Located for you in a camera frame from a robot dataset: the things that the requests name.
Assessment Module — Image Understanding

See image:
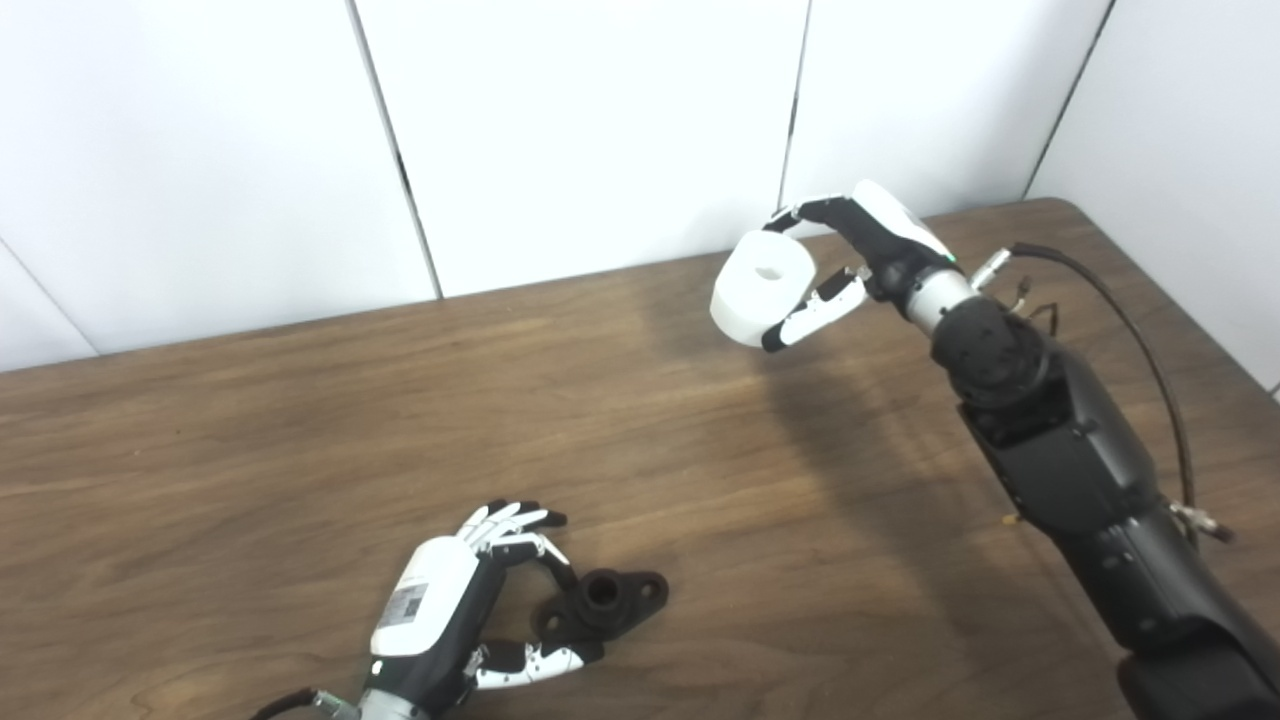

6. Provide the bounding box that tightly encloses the round white cylindrical piece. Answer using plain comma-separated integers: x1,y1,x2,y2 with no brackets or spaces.
710,230,817,348

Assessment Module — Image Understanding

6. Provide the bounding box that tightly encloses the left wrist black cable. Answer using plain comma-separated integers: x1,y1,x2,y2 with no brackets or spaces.
250,688,356,720

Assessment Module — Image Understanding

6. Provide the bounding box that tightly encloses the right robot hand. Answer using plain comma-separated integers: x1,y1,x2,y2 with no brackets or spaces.
762,180,961,353

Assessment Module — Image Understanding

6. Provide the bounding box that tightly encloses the black flanged holder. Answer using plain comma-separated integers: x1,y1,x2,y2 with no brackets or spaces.
535,568,670,646

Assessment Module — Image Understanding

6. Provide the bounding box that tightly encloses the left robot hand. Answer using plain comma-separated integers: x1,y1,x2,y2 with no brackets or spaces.
362,500,606,713

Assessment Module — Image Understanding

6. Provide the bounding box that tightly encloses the right arm thin wire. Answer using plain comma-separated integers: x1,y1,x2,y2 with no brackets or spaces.
1010,275,1061,336

